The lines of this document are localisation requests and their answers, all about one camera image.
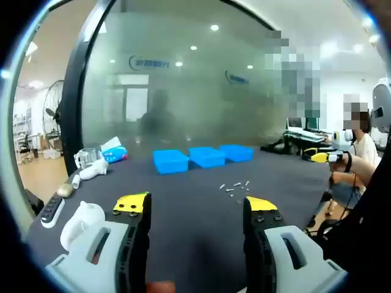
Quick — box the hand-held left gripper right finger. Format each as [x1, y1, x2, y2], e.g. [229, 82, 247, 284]
[243, 196, 349, 293]

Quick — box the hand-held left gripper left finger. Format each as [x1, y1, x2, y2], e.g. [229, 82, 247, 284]
[45, 191, 152, 293]

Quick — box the blue plastic bin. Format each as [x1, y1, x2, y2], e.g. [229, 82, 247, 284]
[219, 144, 255, 163]
[188, 146, 226, 168]
[152, 148, 189, 175]

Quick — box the screws nuts washers group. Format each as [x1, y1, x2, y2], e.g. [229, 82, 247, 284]
[219, 180, 252, 204]

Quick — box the person's right hand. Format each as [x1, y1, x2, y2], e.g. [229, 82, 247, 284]
[330, 161, 349, 174]

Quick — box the person's left hand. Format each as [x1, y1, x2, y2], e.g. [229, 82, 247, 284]
[145, 282, 177, 293]

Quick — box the white plastic teapot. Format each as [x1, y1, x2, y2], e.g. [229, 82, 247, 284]
[60, 200, 106, 253]

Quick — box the grey worn device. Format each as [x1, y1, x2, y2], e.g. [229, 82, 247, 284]
[371, 78, 391, 132]

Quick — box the beige oval object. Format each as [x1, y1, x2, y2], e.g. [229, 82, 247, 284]
[57, 183, 75, 198]

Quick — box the white plastic jug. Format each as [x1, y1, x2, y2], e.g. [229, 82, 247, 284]
[79, 159, 109, 181]

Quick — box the clear glass mug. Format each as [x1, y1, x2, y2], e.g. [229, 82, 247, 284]
[75, 148, 99, 169]

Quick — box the person's black clothing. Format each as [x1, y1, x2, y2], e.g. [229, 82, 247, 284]
[317, 152, 391, 281]

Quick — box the blue tissue pack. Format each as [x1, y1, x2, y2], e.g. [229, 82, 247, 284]
[100, 136, 128, 164]

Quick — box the dark grey tablecloth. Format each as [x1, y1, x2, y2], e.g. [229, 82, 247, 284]
[26, 143, 334, 293]

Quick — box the standing floor fan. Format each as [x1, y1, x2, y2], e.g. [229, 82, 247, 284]
[42, 79, 65, 152]

